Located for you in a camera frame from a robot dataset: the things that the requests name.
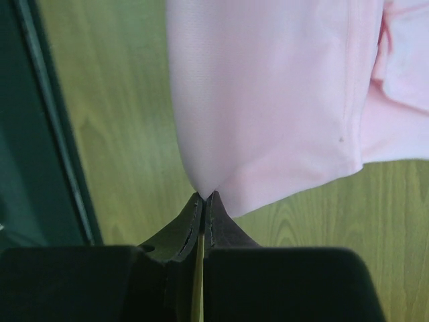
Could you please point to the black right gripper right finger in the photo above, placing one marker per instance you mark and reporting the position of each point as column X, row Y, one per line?
column 244, row 281

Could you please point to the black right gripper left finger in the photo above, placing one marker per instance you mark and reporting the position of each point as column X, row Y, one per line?
column 153, row 281

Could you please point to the light pink t-shirt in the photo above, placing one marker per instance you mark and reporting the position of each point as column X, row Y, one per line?
column 272, row 98

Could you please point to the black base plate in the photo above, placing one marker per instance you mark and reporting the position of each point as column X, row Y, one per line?
column 44, row 197

